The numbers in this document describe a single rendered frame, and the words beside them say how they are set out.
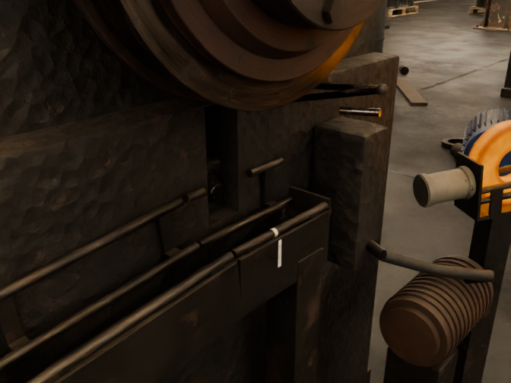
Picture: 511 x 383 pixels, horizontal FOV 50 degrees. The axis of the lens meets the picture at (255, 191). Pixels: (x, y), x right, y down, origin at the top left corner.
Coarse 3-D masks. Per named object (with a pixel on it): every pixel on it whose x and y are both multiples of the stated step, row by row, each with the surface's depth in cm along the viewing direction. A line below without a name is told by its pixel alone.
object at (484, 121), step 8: (480, 112) 280; (488, 112) 278; (496, 112) 274; (504, 112) 266; (480, 120) 268; (488, 120) 265; (496, 120) 261; (504, 120) 254; (472, 128) 261; (480, 128) 259; (488, 128) 249; (464, 136) 277; (472, 136) 255; (480, 136) 250; (464, 144) 265; (472, 144) 252; (464, 152) 255; (504, 160) 248
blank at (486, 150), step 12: (492, 132) 95; (504, 132) 94; (480, 144) 95; (492, 144) 94; (504, 144) 95; (468, 156) 98; (480, 156) 95; (492, 156) 95; (492, 168) 96; (492, 180) 97; (504, 180) 98; (504, 192) 99
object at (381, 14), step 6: (384, 0) 323; (384, 6) 325; (378, 12) 321; (384, 12) 328; (378, 18) 323; (384, 18) 330; (378, 24) 324; (384, 24) 333; (378, 30) 326; (384, 30) 337; (378, 36) 328; (384, 36) 339; (378, 42) 330; (378, 48) 332
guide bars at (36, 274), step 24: (264, 168) 80; (192, 192) 71; (264, 192) 82; (144, 216) 66; (168, 216) 68; (264, 216) 79; (96, 240) 61; (168, 240) 70; (216, 240) 73; (48, 264) 58; (168, 264) 67; (0, 288) 54; (24, 288) 56; (120, 288) 63; (0, 312) 55; (96, 312) 61; (24, 336) 57; (48, 336) 57; (0, 360) 54; (24, 360) 56
